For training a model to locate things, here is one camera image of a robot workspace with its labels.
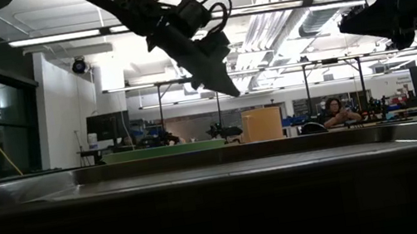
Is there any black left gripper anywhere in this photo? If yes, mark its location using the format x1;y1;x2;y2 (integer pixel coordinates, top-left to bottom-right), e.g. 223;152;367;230
143;8;242;110

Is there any beige plastic mug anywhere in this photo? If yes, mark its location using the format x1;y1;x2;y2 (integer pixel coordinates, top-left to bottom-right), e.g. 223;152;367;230
239;104;285;145

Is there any green plate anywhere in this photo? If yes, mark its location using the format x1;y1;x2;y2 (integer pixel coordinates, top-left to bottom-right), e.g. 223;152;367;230
100;134;227;167

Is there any silver metal tray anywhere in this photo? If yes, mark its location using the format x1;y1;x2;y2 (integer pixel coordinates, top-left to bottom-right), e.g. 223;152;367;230
0;114;417;234

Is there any blue storage bin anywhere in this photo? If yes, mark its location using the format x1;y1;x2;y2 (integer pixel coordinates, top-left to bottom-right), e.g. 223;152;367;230
281;114;311;128

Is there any person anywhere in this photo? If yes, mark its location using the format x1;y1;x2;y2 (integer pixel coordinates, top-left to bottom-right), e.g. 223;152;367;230
317;92;364;130

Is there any black chair back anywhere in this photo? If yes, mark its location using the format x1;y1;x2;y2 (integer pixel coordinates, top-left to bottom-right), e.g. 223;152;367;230
298;119;329;137

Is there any white canister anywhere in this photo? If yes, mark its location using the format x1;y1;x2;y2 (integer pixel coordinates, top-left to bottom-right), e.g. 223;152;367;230
86;131;100;151

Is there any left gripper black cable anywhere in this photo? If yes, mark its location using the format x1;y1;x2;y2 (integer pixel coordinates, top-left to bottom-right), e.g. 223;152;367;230
154;0;237;46

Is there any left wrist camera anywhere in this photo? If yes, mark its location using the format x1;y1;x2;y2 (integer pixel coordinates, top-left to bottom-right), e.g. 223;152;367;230
172;0;216;39

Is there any white wall sign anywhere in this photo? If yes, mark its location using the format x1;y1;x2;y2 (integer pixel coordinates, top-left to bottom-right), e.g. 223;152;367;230
393;73;414;87

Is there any black metal workstation frame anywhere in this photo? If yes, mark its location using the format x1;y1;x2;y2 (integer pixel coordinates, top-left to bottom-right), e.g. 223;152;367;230
102;41;417;134

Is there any black dome ceiling camera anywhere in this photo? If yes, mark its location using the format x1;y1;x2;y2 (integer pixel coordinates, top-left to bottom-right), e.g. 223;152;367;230
69;55;90;76

